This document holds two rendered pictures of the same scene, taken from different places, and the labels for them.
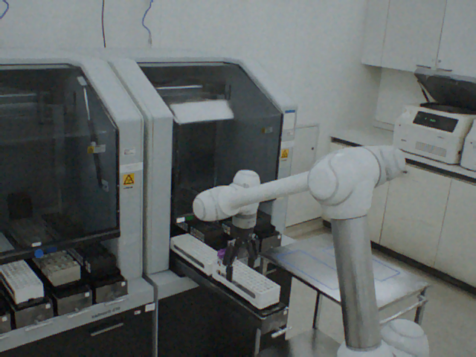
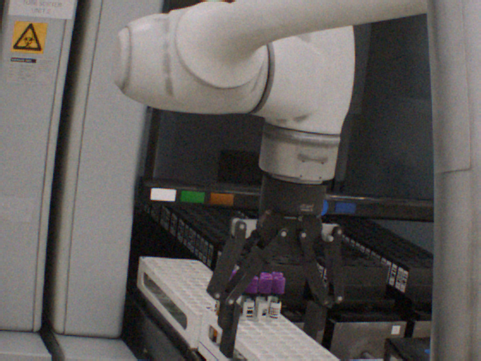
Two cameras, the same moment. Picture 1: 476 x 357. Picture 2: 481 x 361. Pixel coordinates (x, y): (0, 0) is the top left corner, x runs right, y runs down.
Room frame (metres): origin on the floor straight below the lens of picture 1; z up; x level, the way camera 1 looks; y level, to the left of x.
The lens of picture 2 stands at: (0.55, -0.41, 1.28)
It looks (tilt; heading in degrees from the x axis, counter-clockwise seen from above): 9 degrees down; 20
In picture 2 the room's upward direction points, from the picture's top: 8 degrees clockwise
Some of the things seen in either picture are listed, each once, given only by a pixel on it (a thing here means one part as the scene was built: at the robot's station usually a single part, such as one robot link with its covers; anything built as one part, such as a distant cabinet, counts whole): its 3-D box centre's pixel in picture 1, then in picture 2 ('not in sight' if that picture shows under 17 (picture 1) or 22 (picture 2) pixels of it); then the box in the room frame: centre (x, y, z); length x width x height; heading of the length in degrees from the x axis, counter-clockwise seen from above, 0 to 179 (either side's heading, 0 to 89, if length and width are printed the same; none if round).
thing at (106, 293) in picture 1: (79, 257); not in sight; (1.98, 0.68, 0.78); 0.73 x 0.14 x 0.09; 41
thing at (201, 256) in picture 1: (197, 254); (195, 304); (2.00, 0.16, 0.83); 0.30 x 0.10 x 0.06; 41
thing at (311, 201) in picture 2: (242, 236); (289, 215); (1.79, -0.02, 1.03); 0.08 x 0.07 x 0.09; 131
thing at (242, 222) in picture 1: (244, 218); (299, 153); (1.79, -0.02, 1.11); 0.09 x 0.09 x 0.06
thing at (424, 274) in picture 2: (261, 222); (430, 283); (2.37, -0.12, 0.85); 0.12 x 0.02 x 0.06; 130
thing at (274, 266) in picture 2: (213, 236); (270, 281); (2.17, 0.11, 0.85); 0.12 x 0.02 x 0.06; 132
